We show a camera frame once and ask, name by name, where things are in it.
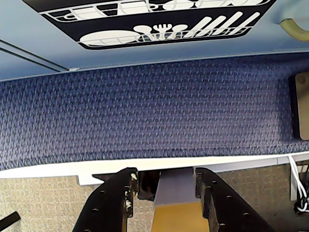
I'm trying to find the gold dishwasher door handle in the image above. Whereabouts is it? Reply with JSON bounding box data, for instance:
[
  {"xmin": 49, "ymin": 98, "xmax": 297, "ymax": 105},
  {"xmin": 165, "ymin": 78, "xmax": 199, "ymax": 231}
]
[{"xmin": 279, "ymin": 18, "xmax": 309, "ymax": 41}]

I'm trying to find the blue woven carpet mat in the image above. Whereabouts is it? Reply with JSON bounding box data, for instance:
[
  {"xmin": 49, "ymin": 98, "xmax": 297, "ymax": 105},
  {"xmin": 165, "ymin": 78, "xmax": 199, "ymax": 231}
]
[{"xmin": 0, "ymin": 53, "xmax": 309, "ymax": 171}]

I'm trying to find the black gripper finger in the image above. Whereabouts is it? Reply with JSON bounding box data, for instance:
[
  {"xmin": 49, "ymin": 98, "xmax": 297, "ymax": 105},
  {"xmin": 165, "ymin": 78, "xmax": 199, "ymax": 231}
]
[
  {"xmin": 195, "ymin": 167, "xmax": 275, "ymax": 232},
  {"xmin": 75, "ymin": 167, "xmax": 139, "ymax": 232}
]

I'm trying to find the white cable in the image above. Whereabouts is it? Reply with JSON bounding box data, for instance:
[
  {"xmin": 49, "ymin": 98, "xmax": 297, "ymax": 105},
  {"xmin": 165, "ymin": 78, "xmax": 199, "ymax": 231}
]
[{"xmin": 288, "ymin": 155, "xmax": 309, "ymax": 215}]

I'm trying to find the black strap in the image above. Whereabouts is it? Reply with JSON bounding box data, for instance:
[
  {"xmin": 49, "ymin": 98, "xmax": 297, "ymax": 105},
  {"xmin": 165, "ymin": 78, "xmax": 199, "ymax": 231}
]
[{"xmin": 0, "ymin": 212, "xmax": 20, "ymax": 228}]

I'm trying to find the grey and yellow block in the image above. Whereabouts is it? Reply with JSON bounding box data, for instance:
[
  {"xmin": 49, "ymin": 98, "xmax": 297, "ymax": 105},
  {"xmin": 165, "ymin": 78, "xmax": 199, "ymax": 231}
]
[{"xmin": 151, "ymin": 168, "xmax": 211, "ymax": 232}]

